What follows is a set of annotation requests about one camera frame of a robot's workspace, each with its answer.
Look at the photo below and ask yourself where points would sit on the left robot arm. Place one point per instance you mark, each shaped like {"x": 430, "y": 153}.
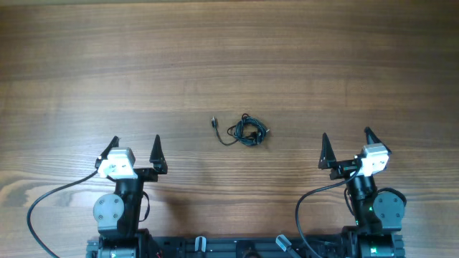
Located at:
{"x": 118, "y": 214}

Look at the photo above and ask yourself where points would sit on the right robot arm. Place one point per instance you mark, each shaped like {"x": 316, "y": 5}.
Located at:
{"x": 378, "y": 212}

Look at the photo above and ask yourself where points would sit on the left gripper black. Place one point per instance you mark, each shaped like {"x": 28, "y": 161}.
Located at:
{"x": 150, "y": 175}

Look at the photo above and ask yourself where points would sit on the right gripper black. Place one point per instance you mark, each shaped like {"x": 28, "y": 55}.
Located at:
{"x": 328, "y": 158}

